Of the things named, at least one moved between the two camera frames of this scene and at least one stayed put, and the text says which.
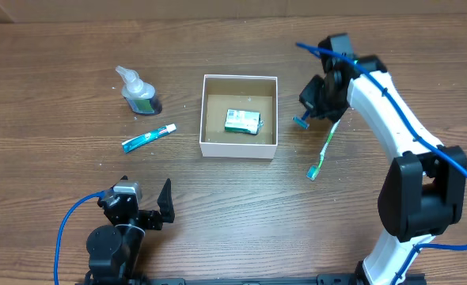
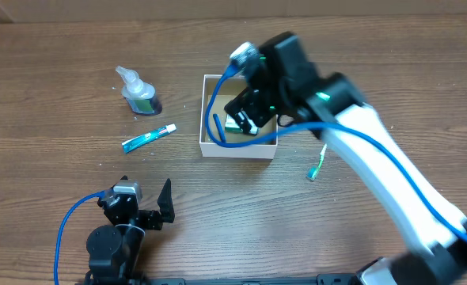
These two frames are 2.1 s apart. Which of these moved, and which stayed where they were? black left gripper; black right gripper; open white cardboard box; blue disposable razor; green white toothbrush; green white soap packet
Moved: black right gripper; blue disposable razor
Stayed: open white cardboard box; green white toothbrush; black left gripper; green white soap packet
